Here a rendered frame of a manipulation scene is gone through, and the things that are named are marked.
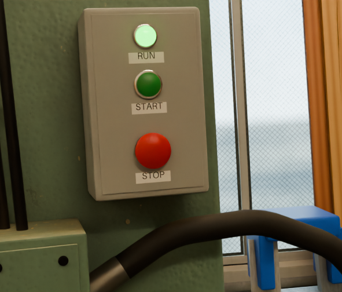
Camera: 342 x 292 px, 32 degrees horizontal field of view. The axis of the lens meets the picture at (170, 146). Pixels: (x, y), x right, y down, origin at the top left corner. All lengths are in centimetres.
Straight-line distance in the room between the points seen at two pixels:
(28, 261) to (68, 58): 19
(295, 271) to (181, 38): 164
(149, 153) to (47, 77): 13
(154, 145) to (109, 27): 10
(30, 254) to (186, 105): 18
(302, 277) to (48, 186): 162
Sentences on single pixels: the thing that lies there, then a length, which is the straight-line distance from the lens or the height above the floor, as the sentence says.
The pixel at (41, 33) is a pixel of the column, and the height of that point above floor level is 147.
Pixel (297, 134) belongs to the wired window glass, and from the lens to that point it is 212.
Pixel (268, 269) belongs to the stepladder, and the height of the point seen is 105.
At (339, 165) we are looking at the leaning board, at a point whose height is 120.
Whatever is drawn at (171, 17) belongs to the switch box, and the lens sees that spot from 52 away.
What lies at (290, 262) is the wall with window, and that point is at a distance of 214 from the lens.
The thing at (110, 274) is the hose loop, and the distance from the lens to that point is 53.
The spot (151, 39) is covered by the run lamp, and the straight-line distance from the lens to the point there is 50.
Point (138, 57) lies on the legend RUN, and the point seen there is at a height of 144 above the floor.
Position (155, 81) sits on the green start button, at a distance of 50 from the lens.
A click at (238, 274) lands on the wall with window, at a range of 206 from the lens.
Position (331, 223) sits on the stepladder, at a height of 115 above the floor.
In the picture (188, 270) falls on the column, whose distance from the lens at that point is 59.
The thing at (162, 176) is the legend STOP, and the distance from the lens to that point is 51.
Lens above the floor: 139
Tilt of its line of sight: 3 degrees down
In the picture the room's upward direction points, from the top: 3 degrees counter-clockwise
